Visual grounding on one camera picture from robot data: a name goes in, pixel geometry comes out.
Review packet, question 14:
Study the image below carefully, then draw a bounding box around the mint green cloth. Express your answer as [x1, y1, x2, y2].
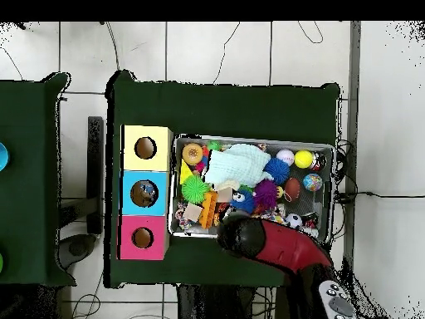
[203, 143, 271, 188]

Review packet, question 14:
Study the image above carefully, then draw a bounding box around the blue spiky ball with eyes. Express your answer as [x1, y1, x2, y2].
[229, 189, 256, 214]

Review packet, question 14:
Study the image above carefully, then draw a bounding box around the purple spiky ball with eyes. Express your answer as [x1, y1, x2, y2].
[253, 179, 279, 210]

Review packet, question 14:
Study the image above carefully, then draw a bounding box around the wooden box with three holes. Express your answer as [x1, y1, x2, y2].
[117, 125, 173, 261]

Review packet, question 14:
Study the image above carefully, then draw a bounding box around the plain green spiky ball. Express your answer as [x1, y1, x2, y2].
[181, 174, 211, 204]

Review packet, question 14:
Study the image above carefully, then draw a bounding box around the toy burger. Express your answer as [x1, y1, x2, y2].
[182, 142, 204, 166]

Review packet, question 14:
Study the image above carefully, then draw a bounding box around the plain blue spiky ball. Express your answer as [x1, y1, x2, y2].
[263, 156, 291, 185]

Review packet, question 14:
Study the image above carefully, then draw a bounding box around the dark green table cloth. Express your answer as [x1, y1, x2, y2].
[105, 70, 341, 293]

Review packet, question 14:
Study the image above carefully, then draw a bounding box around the white baseball toy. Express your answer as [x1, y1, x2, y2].
[276, 148, 296, 166]

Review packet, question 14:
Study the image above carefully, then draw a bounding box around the brown toy football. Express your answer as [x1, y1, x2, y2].
[284, 177, 301, 202]

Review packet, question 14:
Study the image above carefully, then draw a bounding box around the yellow ball toy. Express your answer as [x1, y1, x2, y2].
[294, 150, 314, 169]

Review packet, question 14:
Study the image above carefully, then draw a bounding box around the globe print ball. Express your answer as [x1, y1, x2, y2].
[302, 173, 324, 193]

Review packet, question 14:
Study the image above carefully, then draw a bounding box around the black upright panel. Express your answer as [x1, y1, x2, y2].
[86, 115, 105, 235]

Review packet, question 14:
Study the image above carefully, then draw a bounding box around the dark green side table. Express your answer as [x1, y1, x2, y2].
[0, 72, 77, 287]

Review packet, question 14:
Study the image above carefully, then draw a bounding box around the cyan round object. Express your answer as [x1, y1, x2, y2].
[0, 141, 10, 172]

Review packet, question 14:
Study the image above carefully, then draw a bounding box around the wire mesh bin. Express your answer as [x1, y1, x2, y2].
[168, 134, 335, 246]

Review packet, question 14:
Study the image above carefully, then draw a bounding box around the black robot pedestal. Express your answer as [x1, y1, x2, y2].
[175, 284, 276, 319]

